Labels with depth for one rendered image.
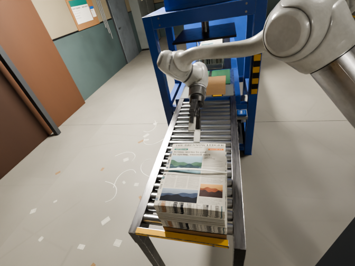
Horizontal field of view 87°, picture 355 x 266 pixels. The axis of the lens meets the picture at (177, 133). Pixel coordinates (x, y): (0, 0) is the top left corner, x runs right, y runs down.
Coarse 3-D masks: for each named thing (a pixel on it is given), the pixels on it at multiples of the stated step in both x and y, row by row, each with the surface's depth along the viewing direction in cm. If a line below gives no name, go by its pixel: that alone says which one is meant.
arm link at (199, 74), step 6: (192, 66) 92; (198, 66) 95; (204, 66) 98; (192, 72) 92; (198, 72) 93; (204, 72) 96; (192, 78) 93; (198, 78) 93; (204, 78) 95; (186, 84) 97; (204, 84) 94
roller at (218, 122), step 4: (204, 120) 155; (208, 120) 154; (212, 120) 153; (216, 120) 152; (220, 120) 151; (224, 120) 151; (228, 120) 150; (176, 124) 160; (180, 124) 159; (184, 124) 158; (188, 124) 157; (204, 124) 154; (208, 124) 153; (212, 124) 152; (216, 124) 152; (220, 124) 151; (224, 124) 150; (228, 124) 149
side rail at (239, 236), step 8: (232, 96) 178; (232, 104) 167; (232, 112) 157; (232, 120) 149; (232, 128) 141; (232, 136) 134; (232, 144) 128; (232, 152) 122; (232, 160) 117; (232, 168) 112; (232, 176) 108; (240, 176) 107; (232, 184) 103; (240, 184) 103; (232, 192) 100; (240, 192) 99; (232, 200) 96; (240, 200) 96; (232, 208) 95; (240, 208) 92; (240, 216) 89; (240, 224) 86; (240, 232) 84; (240, 240) 81; (240, 248) 79; (240, 256) 83
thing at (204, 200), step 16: (176, 176) 85; (192, 176) 84; (160, 192) 80; (176, 192) 78; (192, 192) 77; (208, 192) 76; (224, 192) 75; (160, 208) 77; (176, 208) 74; (192, 208) 72; (208, 208) 70; (224, 208) 70; (176, 224) 82; (192, 224) 79; (208, 224) 76; (224, 224) 74
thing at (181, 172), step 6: (204, 168) 86; (210, 168) 86; (216, 168) 85; (222, 168) 84; (168, 174) 87; (174, 174) 86; (180, 174) 86; (186, 174) 85; (192, 174) 85; (198, 174) 84; (204, 174) 84; (210, 174) 83; (216, 174) 83; (222, 174) 82
